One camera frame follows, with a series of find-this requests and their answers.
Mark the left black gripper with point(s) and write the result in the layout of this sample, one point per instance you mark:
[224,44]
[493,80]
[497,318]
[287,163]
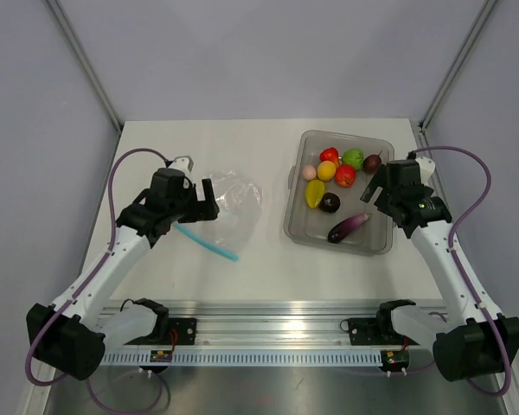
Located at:
[201,210]

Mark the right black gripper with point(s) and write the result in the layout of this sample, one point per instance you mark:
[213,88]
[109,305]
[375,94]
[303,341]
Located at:
[379,180]

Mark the clear zip top bag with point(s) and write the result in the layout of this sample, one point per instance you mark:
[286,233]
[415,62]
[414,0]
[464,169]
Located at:
[239,199]

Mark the dark purple toy mangosteen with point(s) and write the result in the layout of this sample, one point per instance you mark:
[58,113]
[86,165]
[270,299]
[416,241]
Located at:
[329,203]

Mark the purple toy eggplant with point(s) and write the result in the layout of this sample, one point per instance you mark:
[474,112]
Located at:
[346,227]

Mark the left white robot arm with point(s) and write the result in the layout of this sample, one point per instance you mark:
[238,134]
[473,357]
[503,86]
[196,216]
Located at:
[68,334]

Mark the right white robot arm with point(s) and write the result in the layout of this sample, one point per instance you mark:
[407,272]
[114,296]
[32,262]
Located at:
[477,339]

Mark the green toy fruit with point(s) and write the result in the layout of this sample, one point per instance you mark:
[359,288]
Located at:
[353,158]

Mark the orange toy fruit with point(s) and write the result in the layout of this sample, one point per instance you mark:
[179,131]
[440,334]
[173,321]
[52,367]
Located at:
[326,170]

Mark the pink toy peach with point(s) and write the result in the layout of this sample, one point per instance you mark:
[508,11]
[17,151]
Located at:
[309,172]

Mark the clear grey plastic bin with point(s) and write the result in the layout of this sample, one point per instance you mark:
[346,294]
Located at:
[310,226]

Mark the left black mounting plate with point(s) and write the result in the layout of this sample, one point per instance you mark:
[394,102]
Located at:
[182,331]

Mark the black mounting plate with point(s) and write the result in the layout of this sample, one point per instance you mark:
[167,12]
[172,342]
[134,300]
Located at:
[362,331]
[182,331]

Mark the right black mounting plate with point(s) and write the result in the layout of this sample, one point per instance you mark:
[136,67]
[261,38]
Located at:
[362,331]

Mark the left small circuit board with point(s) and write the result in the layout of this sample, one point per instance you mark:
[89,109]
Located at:
[161,356]

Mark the small circuit board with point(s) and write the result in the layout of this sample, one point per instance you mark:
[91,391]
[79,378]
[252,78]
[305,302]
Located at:
[395,360]
[161,356]

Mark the right small circuit board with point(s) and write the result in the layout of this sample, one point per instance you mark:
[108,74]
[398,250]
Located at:
[395,360]

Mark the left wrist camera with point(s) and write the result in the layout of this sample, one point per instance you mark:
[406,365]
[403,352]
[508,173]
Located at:
[181,163]

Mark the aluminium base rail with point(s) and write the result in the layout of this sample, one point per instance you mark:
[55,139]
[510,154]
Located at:
[255,325]

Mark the left aluminium frame post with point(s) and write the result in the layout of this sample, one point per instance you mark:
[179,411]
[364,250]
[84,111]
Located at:
[67,32]

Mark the aluminium frame post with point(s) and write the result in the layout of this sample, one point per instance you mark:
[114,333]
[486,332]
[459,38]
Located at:
[459,60]
[67,32]

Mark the white slotted cable duct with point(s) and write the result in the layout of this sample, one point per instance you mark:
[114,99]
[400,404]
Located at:
[247,358]

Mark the right aluminium frame post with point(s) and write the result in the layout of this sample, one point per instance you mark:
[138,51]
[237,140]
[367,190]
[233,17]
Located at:
[459,60]

